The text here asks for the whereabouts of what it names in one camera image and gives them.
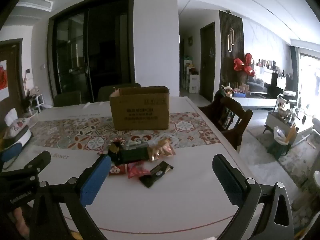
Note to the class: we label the red door poster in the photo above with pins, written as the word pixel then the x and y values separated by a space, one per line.
pixel 3 76

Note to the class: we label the person's left hand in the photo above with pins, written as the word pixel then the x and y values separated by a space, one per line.
pixel 21 218

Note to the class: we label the loop shaped wall lamp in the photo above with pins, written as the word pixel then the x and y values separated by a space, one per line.
pixel 231 40

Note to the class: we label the brown wooden chair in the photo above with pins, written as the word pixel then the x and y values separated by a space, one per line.
pixel 232 120

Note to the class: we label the wall intercom panel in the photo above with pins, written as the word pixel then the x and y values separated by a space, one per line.
pixel 28 74

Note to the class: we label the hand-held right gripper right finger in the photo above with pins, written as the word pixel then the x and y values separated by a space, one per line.
pixel 226 180

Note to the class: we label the purple gold candy strip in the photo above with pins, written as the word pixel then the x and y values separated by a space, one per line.
pixel 115 148

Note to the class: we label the dark television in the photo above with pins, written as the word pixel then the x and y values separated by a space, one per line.
pixel 260 81

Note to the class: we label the floral white tissue box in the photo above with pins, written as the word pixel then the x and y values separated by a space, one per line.
pixel 18 127

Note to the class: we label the dark green cloth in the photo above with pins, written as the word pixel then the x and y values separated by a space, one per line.
pixel 219 96

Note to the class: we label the grey coffee table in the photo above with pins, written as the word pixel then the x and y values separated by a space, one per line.
pixel 287 125

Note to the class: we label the white hallway shelf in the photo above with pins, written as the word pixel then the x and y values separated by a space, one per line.
pixel 191 78

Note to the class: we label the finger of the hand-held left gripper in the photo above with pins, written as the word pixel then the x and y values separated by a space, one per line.
pixel 37 162
pixel 13 152

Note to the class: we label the dark glass sliding door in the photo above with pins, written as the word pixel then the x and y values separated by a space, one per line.
pixel 95 42

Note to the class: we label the red snack packet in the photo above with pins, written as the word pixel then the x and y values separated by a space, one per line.
pixel 118 170

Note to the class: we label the dark room door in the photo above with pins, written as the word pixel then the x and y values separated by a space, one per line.
pixel 208 60

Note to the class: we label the gold pink clear snack packet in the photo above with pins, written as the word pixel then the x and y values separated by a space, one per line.
pixel 161 150

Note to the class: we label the white trash bin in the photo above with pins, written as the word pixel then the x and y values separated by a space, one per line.
pixel 317 182

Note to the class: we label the small white side shelf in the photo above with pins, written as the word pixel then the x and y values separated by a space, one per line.
pixel 37 102

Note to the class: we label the black snack packet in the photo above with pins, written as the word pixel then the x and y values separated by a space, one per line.
pixel 156 173

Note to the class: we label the floral printed tablecloth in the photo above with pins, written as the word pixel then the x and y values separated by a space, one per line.
pixel 75 132

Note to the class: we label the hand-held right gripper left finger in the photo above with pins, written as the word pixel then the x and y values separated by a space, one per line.
pixel 96 180

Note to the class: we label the dark green floral snack packet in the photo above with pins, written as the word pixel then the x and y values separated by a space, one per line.
pixel 133 155

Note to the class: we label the red bow balloon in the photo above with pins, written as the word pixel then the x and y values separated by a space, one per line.
pixel 243 63

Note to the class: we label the dark green chair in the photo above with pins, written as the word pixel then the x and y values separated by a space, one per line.
pixel 107 92
pixel 67 98

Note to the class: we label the dried flower bouquet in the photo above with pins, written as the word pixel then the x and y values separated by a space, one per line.
pixel 31 93

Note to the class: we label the pink candy packet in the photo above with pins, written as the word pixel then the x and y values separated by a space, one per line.
pixel 137 170

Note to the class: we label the small clear snack packet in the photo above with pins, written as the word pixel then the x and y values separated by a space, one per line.
pixel 137 144

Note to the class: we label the green stool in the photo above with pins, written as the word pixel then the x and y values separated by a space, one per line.
pixel 278 148

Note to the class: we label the brown entrance door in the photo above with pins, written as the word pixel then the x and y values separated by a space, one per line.
pixel 12 80

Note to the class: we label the brown cardboard box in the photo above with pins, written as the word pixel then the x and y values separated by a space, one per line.
pixel 140 110

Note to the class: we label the white tv cabinet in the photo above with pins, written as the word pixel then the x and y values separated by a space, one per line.
pixel 260 102

